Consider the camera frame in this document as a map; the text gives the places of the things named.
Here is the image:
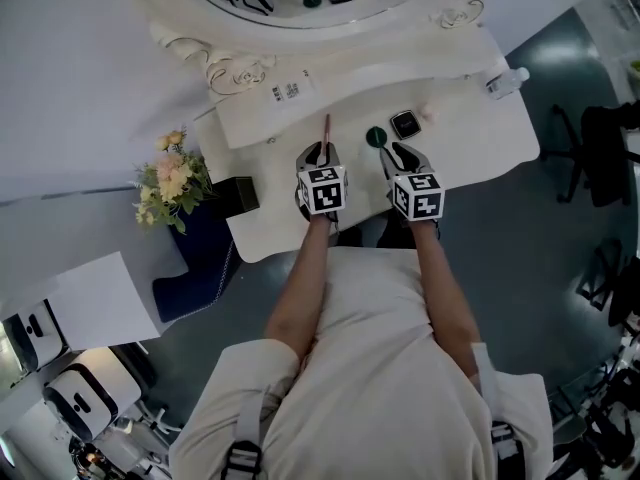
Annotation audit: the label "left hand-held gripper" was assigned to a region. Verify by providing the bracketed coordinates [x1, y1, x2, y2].
[295, 141, 350, 215]

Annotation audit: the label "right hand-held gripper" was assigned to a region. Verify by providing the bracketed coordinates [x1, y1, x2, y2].
[379, 142, 445, 222]

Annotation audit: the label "black square compact case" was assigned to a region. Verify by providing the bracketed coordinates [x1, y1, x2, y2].
[389, 110, 421, 140]

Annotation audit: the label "person's left forearm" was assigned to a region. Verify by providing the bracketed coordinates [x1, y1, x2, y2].
[264, 215, 334, 359]

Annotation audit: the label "person's right forearm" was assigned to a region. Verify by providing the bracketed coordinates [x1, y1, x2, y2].
[409, 217, 484, 377]

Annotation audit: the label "white dressing table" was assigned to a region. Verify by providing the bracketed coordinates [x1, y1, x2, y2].
[193, 27, 542, 264]

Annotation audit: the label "white paper label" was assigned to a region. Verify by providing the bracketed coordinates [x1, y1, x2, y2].
[267, 67, 319, 107]

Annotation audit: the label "black square vase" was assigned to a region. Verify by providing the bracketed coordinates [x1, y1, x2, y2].
[212, 175, 260, 219]

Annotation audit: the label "clear plastic bottle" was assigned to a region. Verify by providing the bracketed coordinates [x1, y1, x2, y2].
[485, 66, 530, 100]

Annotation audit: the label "yellow pink artificial flowers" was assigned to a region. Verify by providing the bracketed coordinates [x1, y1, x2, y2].
[130, 127, 216, 234]

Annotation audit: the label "navy blue stool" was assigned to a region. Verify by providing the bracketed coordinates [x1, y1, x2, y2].
[151, 202, 241, 324]

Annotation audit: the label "black office chair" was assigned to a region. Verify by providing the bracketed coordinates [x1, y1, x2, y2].
[539, 102, 640, 209]
[574, 237, 640, 329]

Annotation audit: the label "person's cream dress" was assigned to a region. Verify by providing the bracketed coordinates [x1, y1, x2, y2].
[169, 246, 556, 480]

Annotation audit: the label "white side table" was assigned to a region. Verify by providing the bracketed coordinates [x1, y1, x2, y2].
[0, 251, 161, 352]

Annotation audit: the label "white robot head black face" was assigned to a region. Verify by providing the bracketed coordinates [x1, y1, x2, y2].
[42, 362, 141, 442]
[2, 297, 69, 372]

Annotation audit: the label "cluttered white workbench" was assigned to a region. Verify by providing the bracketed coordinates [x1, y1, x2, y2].
[64, 407, 181, 480]

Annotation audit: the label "oval mirror ornate white frame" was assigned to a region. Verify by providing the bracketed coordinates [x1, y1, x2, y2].
[109, 0, 506, 97]

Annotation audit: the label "person's right grey harness strap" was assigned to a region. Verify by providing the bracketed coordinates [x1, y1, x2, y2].
[469, 342, 526, 480]

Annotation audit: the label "person's grey harness strap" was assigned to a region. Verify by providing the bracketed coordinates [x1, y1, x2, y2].
[219, 390, 269, 480]
[469, 342, 526, 480]

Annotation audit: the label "person's left grey harness strap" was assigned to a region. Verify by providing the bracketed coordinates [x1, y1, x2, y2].
[219, 390, 269, 480]

